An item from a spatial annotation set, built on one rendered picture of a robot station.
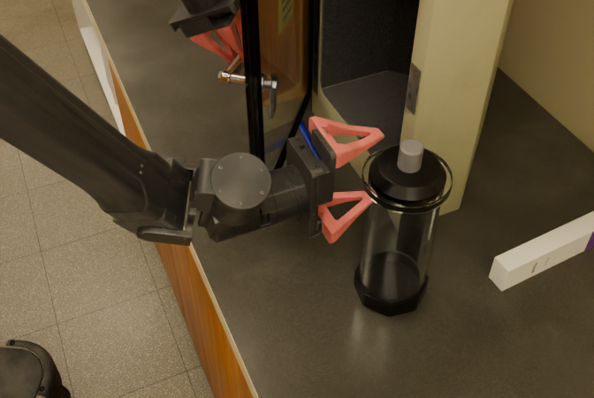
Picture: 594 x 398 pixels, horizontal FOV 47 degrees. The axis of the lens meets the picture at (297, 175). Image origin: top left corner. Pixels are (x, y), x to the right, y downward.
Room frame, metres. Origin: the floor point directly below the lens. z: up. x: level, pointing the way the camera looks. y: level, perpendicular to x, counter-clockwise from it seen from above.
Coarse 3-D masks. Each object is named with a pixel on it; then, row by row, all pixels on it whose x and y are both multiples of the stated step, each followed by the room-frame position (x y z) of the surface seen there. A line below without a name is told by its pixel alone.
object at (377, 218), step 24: (384, 216) 0.55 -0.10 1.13; (408, 216) 0.54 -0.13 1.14; (432, 216) 0.56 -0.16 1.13; (384, 240) 0.55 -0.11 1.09; (408, 240) 0.54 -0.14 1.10; (432, 240) 0.57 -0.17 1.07; (360, 264) 0.59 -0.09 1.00; (384, 264) 0.55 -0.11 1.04; (408, 264) 0.55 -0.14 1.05; (384, 288) 0.55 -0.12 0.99; (408, 288) 0.55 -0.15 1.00
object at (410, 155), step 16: (400, 144) 0.59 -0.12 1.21; (416, 144) 0.59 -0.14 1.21; (384, 160) 0.60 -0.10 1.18; (400, 160) 0.58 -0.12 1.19; (416, 160) 0.58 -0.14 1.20; (432, 160) 0.60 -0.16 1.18; (384, 176) 0.57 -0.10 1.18; (400, 176) 0.57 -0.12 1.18; (416, 176) 0.57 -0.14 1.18; (432, 176) 0.57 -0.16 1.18; (384, 192) 0.56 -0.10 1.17; (400, 192) 0.55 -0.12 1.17; (416, 192) 0.55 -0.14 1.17; (432, 192) 0.55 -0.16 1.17
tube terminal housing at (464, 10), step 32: (448, 0) 0.71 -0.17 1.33; (480, 0) 0.73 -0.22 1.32; (512, 0) 0.85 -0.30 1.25; (320, 32) 0.97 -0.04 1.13; (416, 32) 0.72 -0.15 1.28; (448, 32) 0.71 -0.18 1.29; (480, 32) 0.73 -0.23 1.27; (320, 64) 0.96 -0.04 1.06; (416, 64) 0.71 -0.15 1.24; (448, 64) 0.71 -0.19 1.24; (480, 64) 0.73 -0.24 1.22; (320, 96) 0.96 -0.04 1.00; (448, 96) 0.72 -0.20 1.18; (480, 96) 0.74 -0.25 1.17; (416, 128) 0.70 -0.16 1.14; (448, 128) 0.72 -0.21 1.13; (480, 128) 0.83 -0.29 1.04; (352, 160) 0.84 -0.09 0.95; (448, 160) 0.73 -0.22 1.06
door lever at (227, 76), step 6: (234, 60) 0.78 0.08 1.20; (240, 60) 0.78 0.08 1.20; (228, 66) 0.76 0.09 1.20; (234, 66) 0.76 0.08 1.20; (240, 66) 0.77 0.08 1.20; (222, 72) 0.74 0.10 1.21; (228, 72) 0.74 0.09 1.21; (234, 72) 0.75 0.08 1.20; (222, 78) 0.73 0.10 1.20; (228, 78) 0.73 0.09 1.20; (234, 78) 0.73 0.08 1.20; (240, 78) 0.73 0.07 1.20
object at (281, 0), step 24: (240, 0) 0.68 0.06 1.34; (264, 0) 0.74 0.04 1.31; (288, 0) 0.84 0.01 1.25; (264, 24) 0.74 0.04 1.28; (288, 24) 0.84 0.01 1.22; (264, 48) 0.74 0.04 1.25; (288, 48) 0.84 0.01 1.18; (264, 72) 0.73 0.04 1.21; (288, 72) 0.84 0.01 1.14; (264, 96) 0.73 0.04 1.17; (288, 96) 0.84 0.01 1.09; (264, 120) 0.73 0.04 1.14; (288, 120) 0.84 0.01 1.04; (264, 144) 0.72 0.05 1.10
